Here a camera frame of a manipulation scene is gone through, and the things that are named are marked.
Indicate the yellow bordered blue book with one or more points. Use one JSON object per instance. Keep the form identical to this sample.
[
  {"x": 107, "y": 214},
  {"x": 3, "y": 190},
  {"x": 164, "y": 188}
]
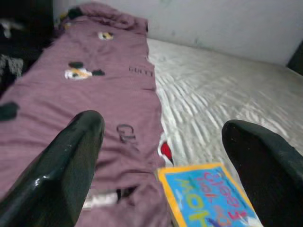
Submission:
[{"x": 196, "y": 196}]

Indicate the white quilted mattress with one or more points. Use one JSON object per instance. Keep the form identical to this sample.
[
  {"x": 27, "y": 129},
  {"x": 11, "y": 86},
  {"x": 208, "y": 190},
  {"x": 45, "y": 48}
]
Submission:
[{"x": 213, "y": 94}]

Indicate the purple cartoon print blanket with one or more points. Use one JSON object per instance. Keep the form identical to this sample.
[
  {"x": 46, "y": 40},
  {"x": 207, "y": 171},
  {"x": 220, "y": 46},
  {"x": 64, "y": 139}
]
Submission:
[{"x": 94, "y": 94}]

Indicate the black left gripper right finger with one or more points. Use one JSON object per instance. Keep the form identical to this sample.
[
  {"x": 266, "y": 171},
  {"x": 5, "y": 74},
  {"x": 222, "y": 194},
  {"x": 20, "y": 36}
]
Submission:
[{"x": 272, "y": 179}]

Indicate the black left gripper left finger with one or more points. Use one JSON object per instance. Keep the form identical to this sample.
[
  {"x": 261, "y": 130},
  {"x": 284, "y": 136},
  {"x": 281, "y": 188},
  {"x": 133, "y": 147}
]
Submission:
[{"x": 59, "y": 177}]

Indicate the black printed bag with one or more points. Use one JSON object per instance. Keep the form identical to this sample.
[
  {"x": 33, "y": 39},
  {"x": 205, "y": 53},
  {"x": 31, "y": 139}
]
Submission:
[{"x": 23, "y": 35}]

